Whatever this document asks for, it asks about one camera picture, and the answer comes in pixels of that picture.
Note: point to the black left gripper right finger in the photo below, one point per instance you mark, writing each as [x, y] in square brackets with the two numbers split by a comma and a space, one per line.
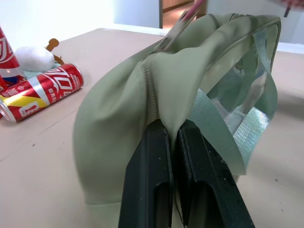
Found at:
[211, 185]

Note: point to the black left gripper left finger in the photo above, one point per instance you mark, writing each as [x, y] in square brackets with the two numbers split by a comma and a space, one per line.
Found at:
[145, 180]

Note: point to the green fabric zip pouch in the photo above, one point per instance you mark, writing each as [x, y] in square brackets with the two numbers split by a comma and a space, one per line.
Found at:
[166, 95]

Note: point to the white plush toy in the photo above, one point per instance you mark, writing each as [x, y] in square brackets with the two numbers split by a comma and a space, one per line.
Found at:
[34, 58]

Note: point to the red cola can with yellow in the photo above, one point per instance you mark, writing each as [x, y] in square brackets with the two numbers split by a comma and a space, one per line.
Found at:
[42, 91]

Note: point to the light green cloth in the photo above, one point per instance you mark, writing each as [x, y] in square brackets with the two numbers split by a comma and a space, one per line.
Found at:
[32, 72]

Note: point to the pink pencil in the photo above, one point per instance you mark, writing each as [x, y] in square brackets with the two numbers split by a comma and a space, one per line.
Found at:
[193, 9]

